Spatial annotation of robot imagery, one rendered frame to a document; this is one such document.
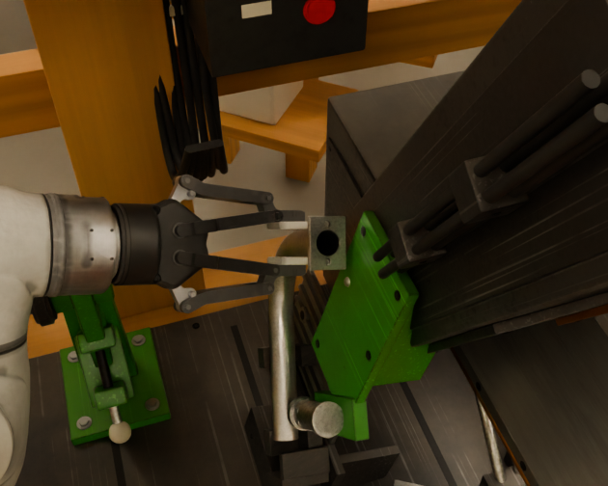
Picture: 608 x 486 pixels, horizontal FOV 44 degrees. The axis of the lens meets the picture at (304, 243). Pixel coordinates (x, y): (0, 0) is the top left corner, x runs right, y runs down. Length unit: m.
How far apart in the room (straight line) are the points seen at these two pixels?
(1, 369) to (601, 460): 0.55
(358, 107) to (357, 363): 0.32
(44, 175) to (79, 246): 2.20
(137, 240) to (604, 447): 0.49
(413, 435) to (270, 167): 1.82
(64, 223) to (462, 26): 0.69
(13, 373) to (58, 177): 2.17
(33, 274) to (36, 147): 2.35
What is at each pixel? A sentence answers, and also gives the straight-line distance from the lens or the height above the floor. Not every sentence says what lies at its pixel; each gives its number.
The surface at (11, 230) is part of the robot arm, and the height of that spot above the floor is 1.37.
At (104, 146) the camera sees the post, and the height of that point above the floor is 1.21.
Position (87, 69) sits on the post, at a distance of 0.90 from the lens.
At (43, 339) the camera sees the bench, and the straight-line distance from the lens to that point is 1.20.
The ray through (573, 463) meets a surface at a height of 1.13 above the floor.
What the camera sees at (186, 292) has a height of 1.25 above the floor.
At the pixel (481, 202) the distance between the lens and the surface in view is 0.47.
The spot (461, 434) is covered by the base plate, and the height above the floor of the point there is 0.90.
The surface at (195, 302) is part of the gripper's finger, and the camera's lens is 0.72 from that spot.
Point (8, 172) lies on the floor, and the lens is 2.92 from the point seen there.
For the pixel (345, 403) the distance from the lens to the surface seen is 0.82.
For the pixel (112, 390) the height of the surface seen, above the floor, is 1.00.
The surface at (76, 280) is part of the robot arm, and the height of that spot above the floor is 1.32.
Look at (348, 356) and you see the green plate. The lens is 0.81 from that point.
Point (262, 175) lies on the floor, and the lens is 2.71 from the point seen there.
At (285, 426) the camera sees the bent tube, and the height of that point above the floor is 1.02.
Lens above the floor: 1.80
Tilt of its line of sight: 47 degrees down
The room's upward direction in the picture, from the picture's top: straight up
